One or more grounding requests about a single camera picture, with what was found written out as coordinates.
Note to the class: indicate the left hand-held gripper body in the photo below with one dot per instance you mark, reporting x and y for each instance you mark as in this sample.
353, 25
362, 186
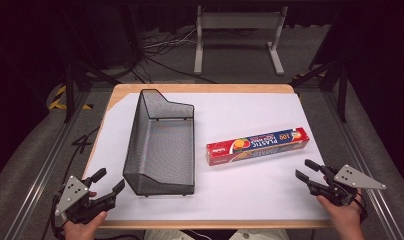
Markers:
71, 195

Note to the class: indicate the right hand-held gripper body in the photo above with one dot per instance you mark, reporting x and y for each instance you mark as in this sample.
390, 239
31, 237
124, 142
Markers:
355, 179

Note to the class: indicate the red blue plastic wrap box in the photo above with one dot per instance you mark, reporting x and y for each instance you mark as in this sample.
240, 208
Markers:
256, 146

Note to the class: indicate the person's left hand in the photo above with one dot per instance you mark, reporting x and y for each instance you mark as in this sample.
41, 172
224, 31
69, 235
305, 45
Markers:
81, 231

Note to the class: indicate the person's right hand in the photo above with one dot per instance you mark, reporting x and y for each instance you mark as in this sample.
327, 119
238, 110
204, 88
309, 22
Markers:
345, 220

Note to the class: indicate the black tripod stand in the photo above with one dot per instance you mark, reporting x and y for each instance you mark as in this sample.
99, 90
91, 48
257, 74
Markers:
341, 93
69, 90

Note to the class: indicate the yellow black hazard tape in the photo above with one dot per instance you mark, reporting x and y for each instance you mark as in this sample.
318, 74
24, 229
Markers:
58, 100

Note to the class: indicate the white paper sheet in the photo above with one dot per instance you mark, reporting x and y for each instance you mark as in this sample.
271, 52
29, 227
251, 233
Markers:
240, 111

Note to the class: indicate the grey metal stand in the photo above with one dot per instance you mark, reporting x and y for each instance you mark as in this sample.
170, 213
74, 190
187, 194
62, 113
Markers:
240, 20

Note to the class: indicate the aluminium rail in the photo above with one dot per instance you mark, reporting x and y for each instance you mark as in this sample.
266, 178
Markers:
363, 166
46, 163

